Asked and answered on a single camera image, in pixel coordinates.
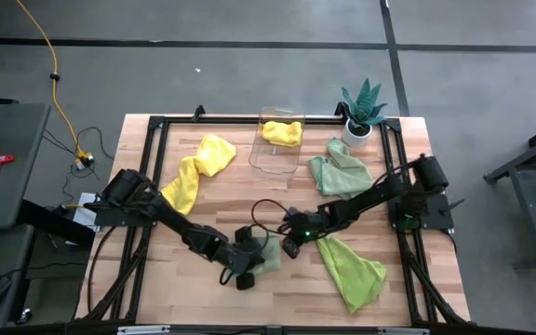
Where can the potted succulent white pot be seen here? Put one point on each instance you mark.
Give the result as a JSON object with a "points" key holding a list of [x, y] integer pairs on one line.
{"points": [[363, 111]]}

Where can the clear plastic bin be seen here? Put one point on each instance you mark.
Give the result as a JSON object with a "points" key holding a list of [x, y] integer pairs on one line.
{"points": [[272, 160]]}

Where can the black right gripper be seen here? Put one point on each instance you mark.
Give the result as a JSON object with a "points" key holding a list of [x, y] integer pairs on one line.
{"points": [[307, 223]]}

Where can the yellow microfiber towel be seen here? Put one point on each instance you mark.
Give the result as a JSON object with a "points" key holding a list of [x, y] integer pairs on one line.
{"points": [[210, 156], [282, 133]]}

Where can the dark grey side table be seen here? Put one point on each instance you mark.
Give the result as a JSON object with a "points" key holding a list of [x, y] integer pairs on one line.
{"points": [[12, 139]]}

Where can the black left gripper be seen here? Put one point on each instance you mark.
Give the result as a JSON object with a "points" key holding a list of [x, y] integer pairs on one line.
{"points": [[242, 258]]}

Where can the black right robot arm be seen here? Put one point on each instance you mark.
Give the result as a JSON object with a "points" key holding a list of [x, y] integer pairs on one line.
{"points": [[365, 205]]}

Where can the silver power supply box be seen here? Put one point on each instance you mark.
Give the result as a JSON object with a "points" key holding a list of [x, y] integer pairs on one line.
{"points": [[84, 216]]}

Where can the lime green microfiber towel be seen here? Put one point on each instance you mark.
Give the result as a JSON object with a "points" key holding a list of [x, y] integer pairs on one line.
{"points": [[354, 279]]}

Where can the pale green microfiber towel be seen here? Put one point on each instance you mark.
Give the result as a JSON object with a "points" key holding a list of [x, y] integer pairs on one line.
{"points": [[273, 256], [342, 174]]}

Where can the black aluminium frame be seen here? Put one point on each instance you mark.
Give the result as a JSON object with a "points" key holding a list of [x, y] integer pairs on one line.
{"points": [[203, 120]]}

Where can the silver metal bracket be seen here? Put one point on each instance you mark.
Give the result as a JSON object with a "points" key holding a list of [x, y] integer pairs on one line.
{"points": [[142, 330], [403, 331]]}

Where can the black operator desk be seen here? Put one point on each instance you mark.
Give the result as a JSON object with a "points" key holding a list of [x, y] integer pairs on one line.
{"points": [[49, 274]]}

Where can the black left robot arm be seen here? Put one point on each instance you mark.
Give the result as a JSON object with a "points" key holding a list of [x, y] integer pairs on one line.
{"points": [[189, 235]]}

